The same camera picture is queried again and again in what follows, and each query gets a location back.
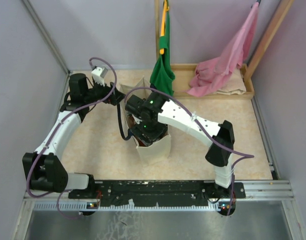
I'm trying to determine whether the green hanging shirt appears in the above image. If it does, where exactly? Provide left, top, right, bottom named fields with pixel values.
left=150, top=1, right=175, bottom=96

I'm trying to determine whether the beige folded cloth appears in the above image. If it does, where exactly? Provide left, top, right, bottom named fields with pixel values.
left=216, top=71, right=247, bottom=96

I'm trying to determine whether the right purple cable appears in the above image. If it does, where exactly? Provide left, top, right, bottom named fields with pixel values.
left=124, top=86, right=255, bottom=217

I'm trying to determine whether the cream canvas tote bag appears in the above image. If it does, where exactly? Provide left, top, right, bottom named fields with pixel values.
left=118, top=77, right=171, bottom=167

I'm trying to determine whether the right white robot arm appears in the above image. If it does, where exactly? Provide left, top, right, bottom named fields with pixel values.
left=125, top=92, right=235, bottom=198

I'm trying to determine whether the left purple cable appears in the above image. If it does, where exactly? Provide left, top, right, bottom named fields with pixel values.
left=26, top=57, right=117, bottom=220

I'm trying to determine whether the pink hanging cloth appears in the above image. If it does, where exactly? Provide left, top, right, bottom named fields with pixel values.
left=184, top=2, right=260, bottom=97

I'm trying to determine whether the purple cable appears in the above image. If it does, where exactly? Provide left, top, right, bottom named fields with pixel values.
left=124, top=86, right=255, bottom=217
left=26, top=57, right=117, bottom=220

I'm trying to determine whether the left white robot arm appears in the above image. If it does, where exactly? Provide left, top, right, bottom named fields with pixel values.
left=22, top=67, right=124, bottom=199

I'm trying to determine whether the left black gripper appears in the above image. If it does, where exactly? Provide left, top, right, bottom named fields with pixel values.
left=84, top=77, right=126, bottom=106

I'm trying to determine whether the wooden tray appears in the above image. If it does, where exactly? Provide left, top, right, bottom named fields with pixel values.
left=171, top=64, right=255, bottom=100

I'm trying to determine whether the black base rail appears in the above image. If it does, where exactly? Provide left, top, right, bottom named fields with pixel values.
left=68, top=180, right=246, bottom=208

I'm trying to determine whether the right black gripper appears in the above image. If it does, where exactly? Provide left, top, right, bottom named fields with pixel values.
left=131, top=119, right=167, bottom=150

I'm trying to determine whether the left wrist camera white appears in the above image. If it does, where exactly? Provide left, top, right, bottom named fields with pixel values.
left=91, top=67, right=108, bottom=86

